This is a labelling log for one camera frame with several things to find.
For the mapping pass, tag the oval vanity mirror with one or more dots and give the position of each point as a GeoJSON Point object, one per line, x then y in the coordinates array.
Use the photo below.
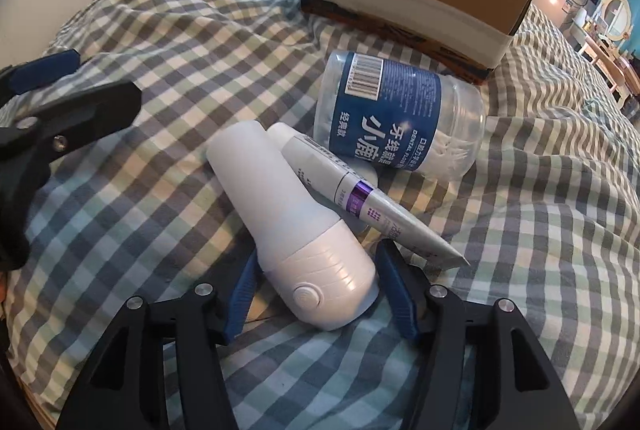
{"type": "Point", "coordinates": [616, 17]}

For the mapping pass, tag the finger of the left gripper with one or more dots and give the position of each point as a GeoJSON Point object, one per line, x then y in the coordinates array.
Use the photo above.
{"type": "Point", "coordinates": [69, 123]}
{"type": "Point", "coordinates": [43, 72]}

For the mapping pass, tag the white purple cream tube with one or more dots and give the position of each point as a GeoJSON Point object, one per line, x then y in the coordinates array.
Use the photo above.
{"type": "Point", "coordinates": [337, 182]}

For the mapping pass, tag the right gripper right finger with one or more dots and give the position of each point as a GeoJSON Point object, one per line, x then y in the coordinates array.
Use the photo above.
{"type": "Point", "coordinates": [488, 352]}

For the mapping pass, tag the white cylindrical device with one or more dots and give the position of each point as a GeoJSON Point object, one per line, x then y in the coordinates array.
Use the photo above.
{"type": "Point", "coordinates": [307, 251]}

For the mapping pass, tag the wooden dressing table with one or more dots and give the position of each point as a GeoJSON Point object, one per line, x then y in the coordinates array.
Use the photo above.
{"type": "Point", "coordinates": [621, 79]}

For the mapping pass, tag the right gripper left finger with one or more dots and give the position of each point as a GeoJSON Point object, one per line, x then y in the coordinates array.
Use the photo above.
{"type": "Point", "coordinates": [122, 383]}

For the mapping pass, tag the clear floss pick jar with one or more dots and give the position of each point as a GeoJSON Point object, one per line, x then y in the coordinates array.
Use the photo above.
{"type": "Point", "coordinates": [393, 114]}

